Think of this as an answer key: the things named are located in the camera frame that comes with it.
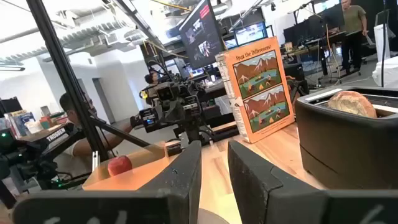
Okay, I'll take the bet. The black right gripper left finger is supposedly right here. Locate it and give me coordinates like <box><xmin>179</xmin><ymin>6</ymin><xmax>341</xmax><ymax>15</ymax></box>
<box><xmin>12</xmin><ymin>140</ymin><xmax>203</xmax><ymax>224</ymax></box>

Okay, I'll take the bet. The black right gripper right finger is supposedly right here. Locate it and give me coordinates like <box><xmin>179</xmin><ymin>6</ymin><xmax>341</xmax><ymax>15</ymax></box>
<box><xmin>227</xmin><ymin>140</ymin><xmax>398</xmax><ymax>224</ymax></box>

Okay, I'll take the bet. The orange cereal box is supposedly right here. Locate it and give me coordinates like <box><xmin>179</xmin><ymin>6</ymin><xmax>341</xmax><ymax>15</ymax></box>
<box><xmin>215</xmin><ymin>36</ymin><xmax>295</xmax><ymax>144</ymax></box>

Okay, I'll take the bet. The toasted bagel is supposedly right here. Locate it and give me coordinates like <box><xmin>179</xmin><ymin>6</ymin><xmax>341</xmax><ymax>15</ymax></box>
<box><xmin>326</xmin><ymin>90</ymin><xmax>378</xmax><ymax>119</ymax></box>

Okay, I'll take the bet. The person's head behind arm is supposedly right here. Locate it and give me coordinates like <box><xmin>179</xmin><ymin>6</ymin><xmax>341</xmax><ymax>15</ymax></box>
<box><xmin>144</xmin><ymin>72</ymin><xmax>160</xmax><ymax>94</ymax></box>

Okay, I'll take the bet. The orange translucent tray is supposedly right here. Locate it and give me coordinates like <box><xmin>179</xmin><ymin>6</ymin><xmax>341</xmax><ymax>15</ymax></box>
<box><xmin>82</xmin><ymin>141</ymin><xmax>175</xmax><ymax>191</ymax></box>

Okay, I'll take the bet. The red apple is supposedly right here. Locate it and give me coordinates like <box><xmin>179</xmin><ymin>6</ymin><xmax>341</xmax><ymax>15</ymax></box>
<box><xmin>107</xmin><ymin>155</ymin><xmax>133</xmax><ymax>177</ymax></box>

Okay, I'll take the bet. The large tilted black monitor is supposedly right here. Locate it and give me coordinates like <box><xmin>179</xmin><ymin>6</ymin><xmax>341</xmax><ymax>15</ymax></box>
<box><xmin>178</xmin><ymin>0</ymin><xmax>225</xmax><ymax>71</ymax></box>

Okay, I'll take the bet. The black two-slot toaster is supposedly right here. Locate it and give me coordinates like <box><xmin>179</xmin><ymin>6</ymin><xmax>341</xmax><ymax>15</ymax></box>
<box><xmin>294</xmin><ymin>86</ymin><xmax>398</xmax><ymax>190</ymax></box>

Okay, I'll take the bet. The seated person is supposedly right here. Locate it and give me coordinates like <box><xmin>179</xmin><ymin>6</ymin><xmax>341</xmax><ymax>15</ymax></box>
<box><xmin>58</xmin><ymin>91</ymin><xmax>141</xmax><ymax>177</ymax></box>

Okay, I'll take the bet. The lit wide monitor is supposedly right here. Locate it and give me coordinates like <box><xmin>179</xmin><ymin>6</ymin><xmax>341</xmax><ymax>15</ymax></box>
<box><xmin>234</xmin><ymin>21</ymin><xmax>269</xmax><ymax>47</ymax></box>

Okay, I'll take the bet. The standing person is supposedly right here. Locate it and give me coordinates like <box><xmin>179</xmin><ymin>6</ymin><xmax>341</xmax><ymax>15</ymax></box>
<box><xmin>340</xmin><ymin>0</ymin><xmax>370</xmax><ymax>75</ymax></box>

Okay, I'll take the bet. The white upright panel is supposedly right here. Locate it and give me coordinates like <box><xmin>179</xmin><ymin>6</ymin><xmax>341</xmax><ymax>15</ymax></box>
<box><xmin>373</xmin><ymin>23</ymin><xmax>391</xmax><ymax>62</ymax></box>

